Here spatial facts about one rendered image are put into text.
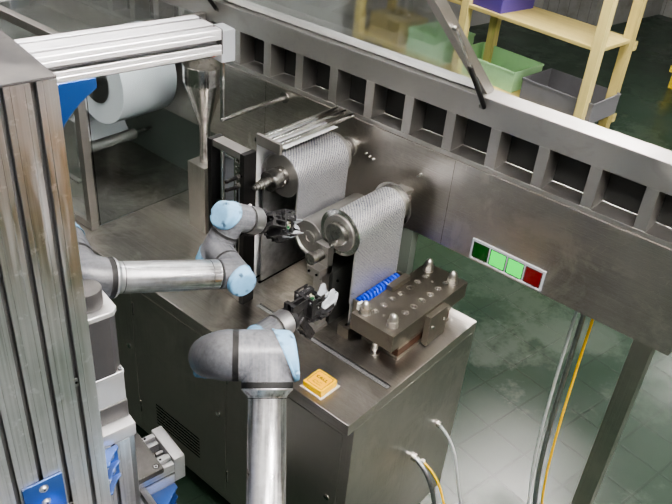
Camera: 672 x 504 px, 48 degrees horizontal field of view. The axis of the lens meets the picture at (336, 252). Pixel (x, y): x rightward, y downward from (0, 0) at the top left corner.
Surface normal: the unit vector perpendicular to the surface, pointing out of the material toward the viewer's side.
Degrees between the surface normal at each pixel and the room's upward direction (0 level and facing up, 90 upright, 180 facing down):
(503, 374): 0
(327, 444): 90
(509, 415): 0
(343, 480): 90
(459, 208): 90
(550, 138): 90
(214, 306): 0
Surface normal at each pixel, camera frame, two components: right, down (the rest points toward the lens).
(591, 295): -0.65, 0.37
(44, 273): 0.62, 0.47
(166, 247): 0.07, -0.83
